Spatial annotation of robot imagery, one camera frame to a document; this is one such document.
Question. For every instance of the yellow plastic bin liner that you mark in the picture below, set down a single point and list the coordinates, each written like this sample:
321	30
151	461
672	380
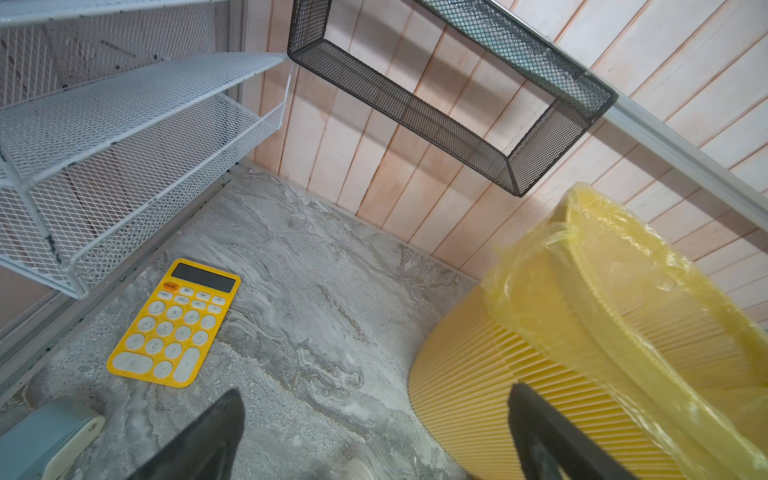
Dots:
595	289

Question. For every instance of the yellow calculator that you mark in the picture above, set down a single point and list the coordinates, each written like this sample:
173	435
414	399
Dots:
170	337

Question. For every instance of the light blue stapler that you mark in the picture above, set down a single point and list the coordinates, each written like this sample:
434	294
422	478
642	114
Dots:
48	441

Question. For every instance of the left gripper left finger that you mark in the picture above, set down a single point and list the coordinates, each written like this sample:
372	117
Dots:
205	449

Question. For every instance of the yellow slatted waste bin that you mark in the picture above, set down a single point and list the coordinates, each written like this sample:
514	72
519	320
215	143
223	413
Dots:
459	385

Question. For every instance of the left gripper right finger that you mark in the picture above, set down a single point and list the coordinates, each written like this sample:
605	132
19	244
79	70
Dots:
549	446

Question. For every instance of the white wire mesh shelf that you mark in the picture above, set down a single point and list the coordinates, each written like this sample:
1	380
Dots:
115	116

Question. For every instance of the black wire mesh basket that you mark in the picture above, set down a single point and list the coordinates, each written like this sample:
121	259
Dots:
576	98

